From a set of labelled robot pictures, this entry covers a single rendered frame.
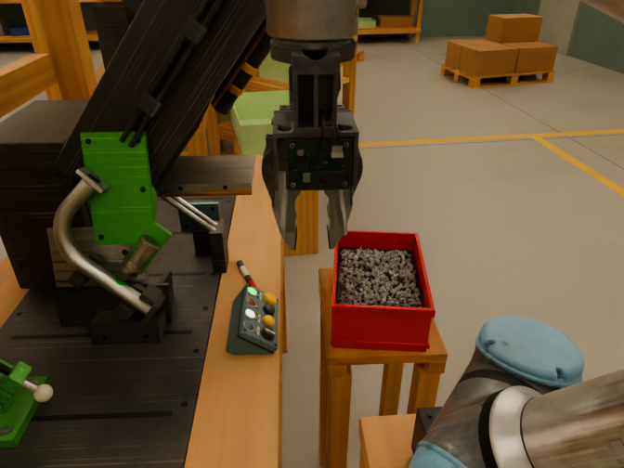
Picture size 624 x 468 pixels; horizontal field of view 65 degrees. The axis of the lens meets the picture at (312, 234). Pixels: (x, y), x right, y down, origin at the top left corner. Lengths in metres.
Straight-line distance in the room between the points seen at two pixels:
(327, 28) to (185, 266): 0.89
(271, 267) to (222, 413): 0.42
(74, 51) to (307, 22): 1.39
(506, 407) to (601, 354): 2.08
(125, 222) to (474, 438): 0.72
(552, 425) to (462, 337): 1.95
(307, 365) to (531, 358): 1.65
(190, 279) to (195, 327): 0.17
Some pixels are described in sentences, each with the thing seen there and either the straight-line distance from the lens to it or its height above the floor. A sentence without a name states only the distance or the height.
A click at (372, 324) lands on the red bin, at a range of 1.06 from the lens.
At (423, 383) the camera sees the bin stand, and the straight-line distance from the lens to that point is 1.18.
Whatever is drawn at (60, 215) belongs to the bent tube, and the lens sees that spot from 0.98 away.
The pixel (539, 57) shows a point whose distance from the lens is 7.17.
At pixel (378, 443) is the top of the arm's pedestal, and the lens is 0.89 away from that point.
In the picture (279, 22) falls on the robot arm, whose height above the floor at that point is 1.51.
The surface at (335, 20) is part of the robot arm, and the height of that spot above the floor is 1.51.
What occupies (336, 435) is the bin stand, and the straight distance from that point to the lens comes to 1.28.
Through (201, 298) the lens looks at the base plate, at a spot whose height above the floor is 0.90.
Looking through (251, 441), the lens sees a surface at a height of 0.90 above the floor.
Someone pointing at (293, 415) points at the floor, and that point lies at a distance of 2.01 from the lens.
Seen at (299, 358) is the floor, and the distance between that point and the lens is 2.21.
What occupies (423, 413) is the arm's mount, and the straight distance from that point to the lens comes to 0.81.
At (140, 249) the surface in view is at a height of 1.08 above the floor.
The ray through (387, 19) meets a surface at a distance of 9.65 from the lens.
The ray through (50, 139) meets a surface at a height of 1.24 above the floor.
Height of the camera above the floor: 1.56
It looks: 31 degrees down
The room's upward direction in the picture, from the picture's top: straight up
